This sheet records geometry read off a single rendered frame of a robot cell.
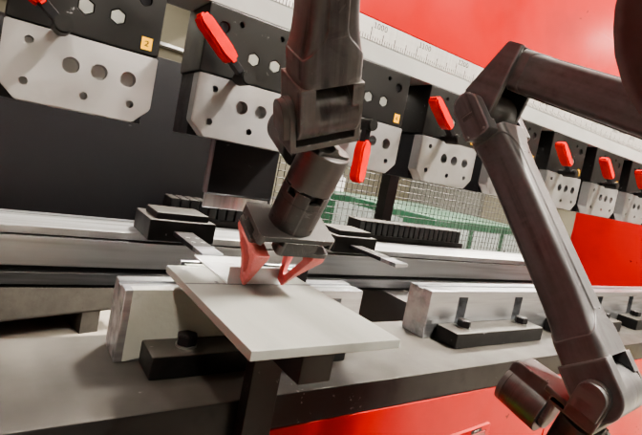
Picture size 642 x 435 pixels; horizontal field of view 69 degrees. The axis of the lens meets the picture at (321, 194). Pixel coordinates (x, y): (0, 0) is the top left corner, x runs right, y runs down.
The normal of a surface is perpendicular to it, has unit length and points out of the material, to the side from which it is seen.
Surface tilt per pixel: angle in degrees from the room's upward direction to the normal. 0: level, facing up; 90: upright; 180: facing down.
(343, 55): 117
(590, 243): 90
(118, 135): 90
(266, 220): 27
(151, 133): 90
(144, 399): 0
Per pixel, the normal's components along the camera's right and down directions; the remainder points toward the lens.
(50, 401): 0.19, -0.98
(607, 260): -0.81, -0.12
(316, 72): 0.39, 0.58
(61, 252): 0.55, 0.16
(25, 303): 0.73, 0.18
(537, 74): -0.66, -0.04
